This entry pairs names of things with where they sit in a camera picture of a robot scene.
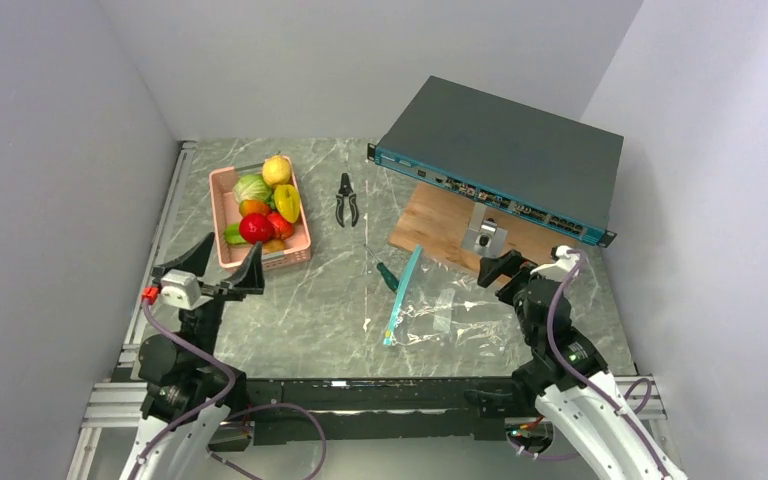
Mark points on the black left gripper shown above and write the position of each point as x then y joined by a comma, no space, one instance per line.
249,279

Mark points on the pink perforated plastic basket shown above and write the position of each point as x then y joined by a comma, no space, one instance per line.
225,211

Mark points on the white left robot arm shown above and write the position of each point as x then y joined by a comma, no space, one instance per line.
189,392

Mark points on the green cabbage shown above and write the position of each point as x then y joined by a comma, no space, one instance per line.
251,187

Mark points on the green handled screwdriver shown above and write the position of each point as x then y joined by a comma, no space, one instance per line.
389,278

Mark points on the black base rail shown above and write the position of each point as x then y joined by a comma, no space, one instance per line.
284,410

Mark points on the aluminium frame rail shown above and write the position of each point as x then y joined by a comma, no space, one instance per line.
115,404

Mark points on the clear zip top bag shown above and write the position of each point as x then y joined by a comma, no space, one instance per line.
440,304

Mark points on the green bell pepper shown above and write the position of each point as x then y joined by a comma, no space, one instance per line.
233,237

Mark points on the wooden board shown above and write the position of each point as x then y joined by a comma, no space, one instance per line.
457,231

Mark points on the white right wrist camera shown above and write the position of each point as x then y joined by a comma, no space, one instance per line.
564,260

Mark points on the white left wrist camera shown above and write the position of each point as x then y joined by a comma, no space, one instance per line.
180,289

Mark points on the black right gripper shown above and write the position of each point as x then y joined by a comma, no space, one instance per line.
512,263

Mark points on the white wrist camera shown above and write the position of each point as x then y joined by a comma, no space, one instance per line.
180,289
564,260

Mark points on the black pliers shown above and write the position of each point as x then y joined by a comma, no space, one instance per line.
346,198

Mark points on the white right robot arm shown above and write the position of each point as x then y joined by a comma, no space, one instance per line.
567,381

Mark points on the yellow pear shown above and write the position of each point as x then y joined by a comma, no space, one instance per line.
277,170

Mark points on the teal network switch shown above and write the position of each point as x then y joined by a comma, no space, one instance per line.
552,171

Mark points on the yellow bell pepper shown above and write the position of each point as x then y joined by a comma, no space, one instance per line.
287,202

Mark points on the orange fruit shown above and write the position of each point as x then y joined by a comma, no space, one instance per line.
253,206

